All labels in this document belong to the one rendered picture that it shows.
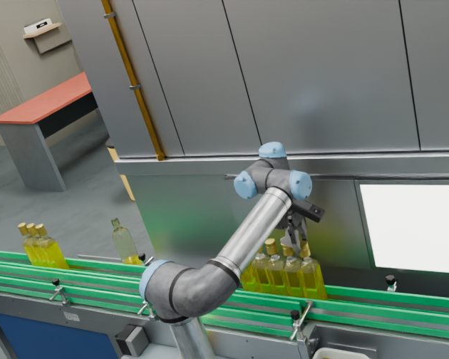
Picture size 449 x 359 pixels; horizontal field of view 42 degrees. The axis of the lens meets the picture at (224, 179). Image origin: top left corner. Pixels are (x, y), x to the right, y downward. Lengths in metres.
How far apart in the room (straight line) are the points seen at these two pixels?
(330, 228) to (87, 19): 1.07
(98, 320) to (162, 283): 1.04
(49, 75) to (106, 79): 5.49
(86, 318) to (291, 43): 1.41
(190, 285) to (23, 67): 6.21
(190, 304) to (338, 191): 0.68
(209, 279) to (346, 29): 0.76
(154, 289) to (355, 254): 0.77
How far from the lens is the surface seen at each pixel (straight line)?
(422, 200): 1.80
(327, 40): 1.68
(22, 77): 7.42
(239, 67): 1.83
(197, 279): 1.40
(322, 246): 2.01
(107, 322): 2.44
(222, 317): 2.05
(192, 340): 1.57
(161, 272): 1.47
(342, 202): 1.87
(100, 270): 2.59
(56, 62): 7.70
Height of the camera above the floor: 2.19
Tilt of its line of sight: 25 degrees down
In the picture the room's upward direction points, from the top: 17 degrees counter-clockwise
